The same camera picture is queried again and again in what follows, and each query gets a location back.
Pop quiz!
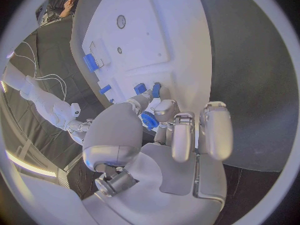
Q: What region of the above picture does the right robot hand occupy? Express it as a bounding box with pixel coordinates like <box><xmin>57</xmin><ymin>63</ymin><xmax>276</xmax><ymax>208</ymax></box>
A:
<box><xmin>66</xmin><ymin>117</ymin><xmax>95</xmax><ymax>146</ymax></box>

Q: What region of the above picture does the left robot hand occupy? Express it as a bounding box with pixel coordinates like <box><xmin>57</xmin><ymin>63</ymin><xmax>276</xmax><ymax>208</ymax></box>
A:
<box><xmin>81</xmin><ymin>85</ymin><xmax>235</xmax><ymax>225</ymax></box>

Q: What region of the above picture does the white task board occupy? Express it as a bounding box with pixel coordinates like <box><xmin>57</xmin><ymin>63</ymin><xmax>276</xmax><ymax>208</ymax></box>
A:
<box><xmin>70</xmin><ymin>0</ymin><xmax>214</xmax><ymax>118</ymax></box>

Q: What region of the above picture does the blue gear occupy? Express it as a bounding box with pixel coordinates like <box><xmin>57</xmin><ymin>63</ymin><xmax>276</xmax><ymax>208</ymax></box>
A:
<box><xmin>140</xmin><ymin>110</ymin><xmax>161</xmax><ymax>132</ymax></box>

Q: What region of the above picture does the blue ribbed block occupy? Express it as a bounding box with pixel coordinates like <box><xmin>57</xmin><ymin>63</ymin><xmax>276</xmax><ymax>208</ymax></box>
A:
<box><xmin>82</xmin><ymin>53</ymin><xmax>100</xmax><ymax>73</ymax></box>

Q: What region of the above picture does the person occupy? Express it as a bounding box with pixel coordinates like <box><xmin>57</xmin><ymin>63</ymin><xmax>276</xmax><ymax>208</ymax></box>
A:
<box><xmin>58</xmin><ymin>0</ymin><xmax>83</xmax><ymax>18</ymax></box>

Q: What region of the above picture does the white cable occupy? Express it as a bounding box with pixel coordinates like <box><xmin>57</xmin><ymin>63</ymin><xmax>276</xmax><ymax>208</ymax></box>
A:
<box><xmin>13</xmin><ymin>53</ymin><xmax>68</xmax><ymax>102</ymax></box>
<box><xmin>21</xmin><ymin>41</ymin><xmax>38</xmax><ymax>79</ymax></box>

